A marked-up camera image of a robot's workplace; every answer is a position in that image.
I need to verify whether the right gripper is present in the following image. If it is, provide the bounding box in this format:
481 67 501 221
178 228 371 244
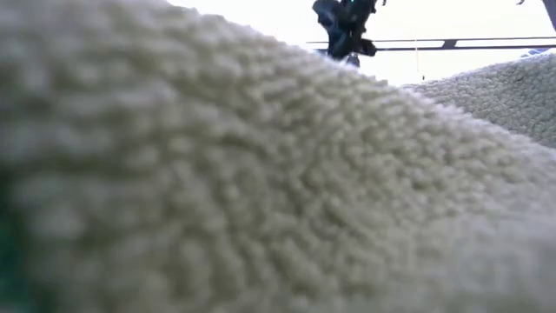
311 0 378 62

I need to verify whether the pale green microfiber towel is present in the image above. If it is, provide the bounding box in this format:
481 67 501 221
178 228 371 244
401 51 556 150
0 0 556 313

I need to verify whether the light blue microfiber towel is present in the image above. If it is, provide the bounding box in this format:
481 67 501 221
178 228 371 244
520 47 553 58

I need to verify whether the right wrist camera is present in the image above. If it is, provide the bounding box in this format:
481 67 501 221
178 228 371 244
359 37 379 57

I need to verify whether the thin hanging cord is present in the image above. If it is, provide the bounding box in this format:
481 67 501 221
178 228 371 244
414 37 426 83

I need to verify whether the black horizontal rail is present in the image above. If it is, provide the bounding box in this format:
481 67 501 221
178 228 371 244
305 36 556 53

